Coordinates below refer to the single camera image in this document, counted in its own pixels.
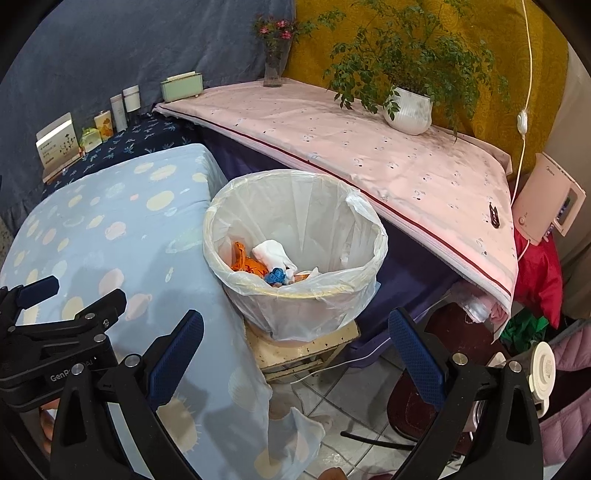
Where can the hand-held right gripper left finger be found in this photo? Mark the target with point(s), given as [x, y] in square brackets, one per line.
[178, 355]

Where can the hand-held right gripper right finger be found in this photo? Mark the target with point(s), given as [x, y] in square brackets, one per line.
[415, 355]

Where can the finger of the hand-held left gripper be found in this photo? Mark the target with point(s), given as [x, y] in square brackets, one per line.
[99, 314]
[39, 288]

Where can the orange plastic bag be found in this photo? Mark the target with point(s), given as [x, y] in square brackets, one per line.
[244, 263]

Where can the small blue plastic piece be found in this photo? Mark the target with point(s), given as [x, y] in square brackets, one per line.
[275, 275]

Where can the white lined trash bin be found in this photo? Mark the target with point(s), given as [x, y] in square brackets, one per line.
[300, 207]

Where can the person's left hand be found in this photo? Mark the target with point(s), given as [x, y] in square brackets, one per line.
[47, 429]

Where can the dark red chair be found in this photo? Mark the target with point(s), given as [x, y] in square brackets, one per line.
[466, 332]

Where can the purple table skirt cloth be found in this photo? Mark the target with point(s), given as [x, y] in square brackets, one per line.
[406, 277]

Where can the pink white bundled cloth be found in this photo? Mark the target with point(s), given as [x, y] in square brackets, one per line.
[480, 309]

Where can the light blue planet tablecloth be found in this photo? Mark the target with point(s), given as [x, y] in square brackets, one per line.
[115, 207]

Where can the green cloth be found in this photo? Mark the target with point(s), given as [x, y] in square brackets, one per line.
[521, 330]

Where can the cream wooden stool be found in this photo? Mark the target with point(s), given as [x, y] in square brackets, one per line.
[295, 357]

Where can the white round device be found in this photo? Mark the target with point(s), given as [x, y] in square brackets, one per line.
[542, 369]

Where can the white floral card box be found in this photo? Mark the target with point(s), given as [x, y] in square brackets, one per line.
[57, 143]

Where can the red cloth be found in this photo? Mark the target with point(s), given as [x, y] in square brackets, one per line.
[540, 277]

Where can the pink padded jacket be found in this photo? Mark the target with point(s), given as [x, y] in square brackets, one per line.
[568, 392]

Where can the small green box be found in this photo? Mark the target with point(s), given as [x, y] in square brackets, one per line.
[91, 140]

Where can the black clothes peg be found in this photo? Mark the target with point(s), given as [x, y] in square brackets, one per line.
[494, 216]

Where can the yellow printed tin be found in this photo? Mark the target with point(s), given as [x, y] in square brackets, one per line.
[104, 125]

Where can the navy floral cloth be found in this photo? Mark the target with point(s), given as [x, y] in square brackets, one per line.
[138, 134]

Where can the pink white electric kettle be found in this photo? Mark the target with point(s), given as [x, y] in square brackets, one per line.
[538, 198]

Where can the white round jar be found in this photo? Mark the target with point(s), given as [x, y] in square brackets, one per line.
[131, 99]

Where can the pink printed cloth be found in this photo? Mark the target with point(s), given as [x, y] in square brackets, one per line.
[346, 134]

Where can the pale green tissue box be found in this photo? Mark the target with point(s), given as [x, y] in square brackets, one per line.
[182, 87]

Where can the green plant in white pot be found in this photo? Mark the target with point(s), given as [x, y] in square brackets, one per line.
[408, 113]

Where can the blue grey curtain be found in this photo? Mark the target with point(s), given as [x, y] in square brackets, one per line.
[92, 46]

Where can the glass vase with pink flowers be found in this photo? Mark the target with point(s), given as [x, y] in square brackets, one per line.
[272, 74]

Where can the yellow patterned cloth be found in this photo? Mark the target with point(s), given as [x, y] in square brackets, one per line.
[485, 46]

